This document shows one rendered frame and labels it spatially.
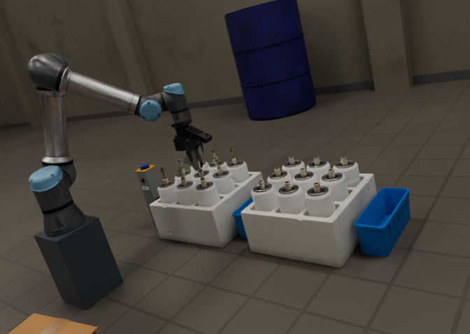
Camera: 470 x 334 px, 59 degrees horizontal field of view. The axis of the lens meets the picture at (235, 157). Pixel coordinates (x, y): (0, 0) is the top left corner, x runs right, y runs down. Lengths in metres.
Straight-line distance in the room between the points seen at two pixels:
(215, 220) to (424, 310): 0.84
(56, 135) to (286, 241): 0.96
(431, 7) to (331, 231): 2.70
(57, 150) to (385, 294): 1.27
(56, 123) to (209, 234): 0.75
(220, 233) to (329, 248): 0.50
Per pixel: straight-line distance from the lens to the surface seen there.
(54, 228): 1.67
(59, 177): 1.64
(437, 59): 3.88
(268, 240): 1.60
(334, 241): 1.45
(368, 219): 1.61
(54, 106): 1.71
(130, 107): 1.54
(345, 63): 4.12
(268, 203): 1.57
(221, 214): 1.75
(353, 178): 1.64
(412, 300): 1.36
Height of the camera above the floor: 0.85
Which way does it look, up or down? 17 degrees down
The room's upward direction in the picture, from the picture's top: 15 degrees counter-clockwise
